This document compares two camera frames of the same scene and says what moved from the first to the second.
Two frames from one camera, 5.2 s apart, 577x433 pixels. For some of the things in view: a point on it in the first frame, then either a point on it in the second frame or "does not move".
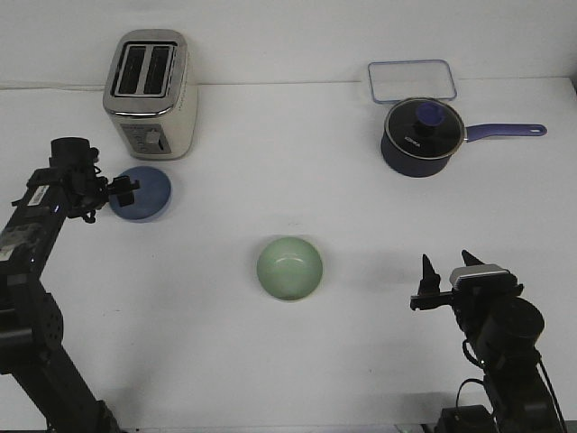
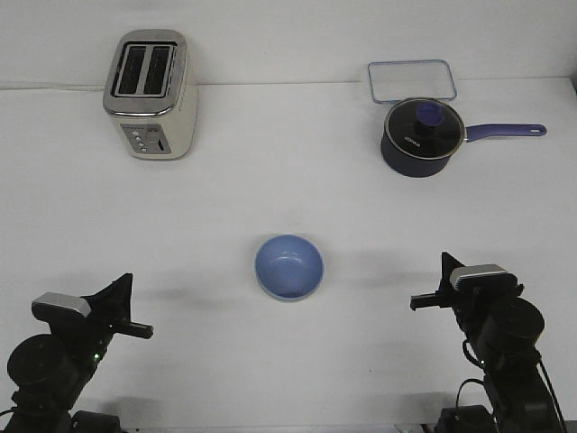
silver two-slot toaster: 148,95 does not move
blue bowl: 151,199 -> 289,267
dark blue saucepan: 421,166 does not move
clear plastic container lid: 393,82 does not move
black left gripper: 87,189 -> 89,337
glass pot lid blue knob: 424,127 does not move
